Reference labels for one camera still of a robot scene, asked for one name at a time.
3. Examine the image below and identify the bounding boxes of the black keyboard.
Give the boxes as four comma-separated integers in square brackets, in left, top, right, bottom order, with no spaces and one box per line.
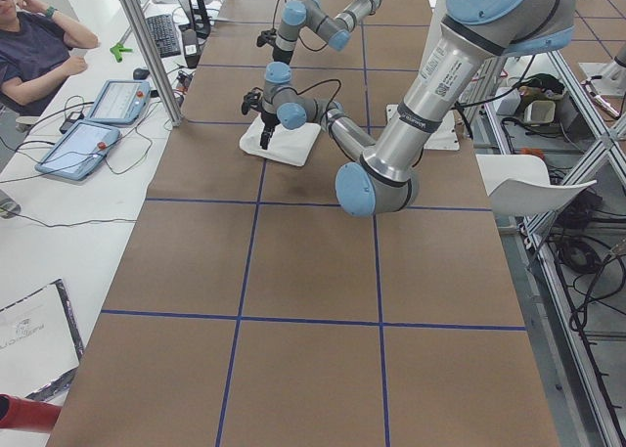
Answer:
[145,14,181,58]

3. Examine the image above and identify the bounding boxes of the red cylinder object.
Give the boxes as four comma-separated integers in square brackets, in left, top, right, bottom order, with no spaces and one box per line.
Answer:
[1,394,62,433]

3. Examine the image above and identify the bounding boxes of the blue teach pendant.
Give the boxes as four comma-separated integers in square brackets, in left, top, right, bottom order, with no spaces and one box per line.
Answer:
[35,119,120,181]
[85,79,151,126]

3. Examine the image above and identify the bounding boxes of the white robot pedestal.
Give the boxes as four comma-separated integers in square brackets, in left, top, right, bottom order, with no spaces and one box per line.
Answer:
[383,103,460,152]

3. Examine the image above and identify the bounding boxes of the white printed t-shirt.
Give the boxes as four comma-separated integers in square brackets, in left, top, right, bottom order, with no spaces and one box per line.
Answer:
[239,114,321,167]

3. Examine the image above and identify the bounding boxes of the lower blue teach pendant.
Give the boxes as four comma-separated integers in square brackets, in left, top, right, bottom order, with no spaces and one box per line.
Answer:
[35,119,120,181]

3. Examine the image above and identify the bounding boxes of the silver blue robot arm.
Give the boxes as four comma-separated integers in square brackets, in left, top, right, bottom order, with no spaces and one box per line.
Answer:
[256,0,382,65]
[242,0,576,216]

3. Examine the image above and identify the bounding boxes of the upper blue teach pendant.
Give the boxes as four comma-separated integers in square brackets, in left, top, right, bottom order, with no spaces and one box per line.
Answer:
[85,79,151,126]

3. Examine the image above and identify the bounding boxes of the seated person dark shirt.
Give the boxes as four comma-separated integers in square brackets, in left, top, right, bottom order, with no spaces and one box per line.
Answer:
[1,0,99,116]

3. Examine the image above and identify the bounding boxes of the white plastic chair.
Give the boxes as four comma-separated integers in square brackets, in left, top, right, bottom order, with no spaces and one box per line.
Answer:
[475,154,597,217]

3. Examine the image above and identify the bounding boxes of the aluminium frame post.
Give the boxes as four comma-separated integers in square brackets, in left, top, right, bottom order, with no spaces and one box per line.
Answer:
[118,0,183,127]

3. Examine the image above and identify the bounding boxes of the white foil-edged package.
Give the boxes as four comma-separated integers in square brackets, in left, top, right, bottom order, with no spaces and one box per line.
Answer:
[1,279,84,401]

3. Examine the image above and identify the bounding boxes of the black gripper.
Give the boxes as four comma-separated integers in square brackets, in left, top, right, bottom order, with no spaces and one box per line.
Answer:
[256,28,293,65]
[241,88,279,150]

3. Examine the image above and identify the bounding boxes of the black computer mouse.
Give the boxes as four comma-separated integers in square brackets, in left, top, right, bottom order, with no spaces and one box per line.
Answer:
[132,67,150,80]

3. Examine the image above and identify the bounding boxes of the green plastic tool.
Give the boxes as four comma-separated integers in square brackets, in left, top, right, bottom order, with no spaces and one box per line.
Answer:
[110,42,133,63]

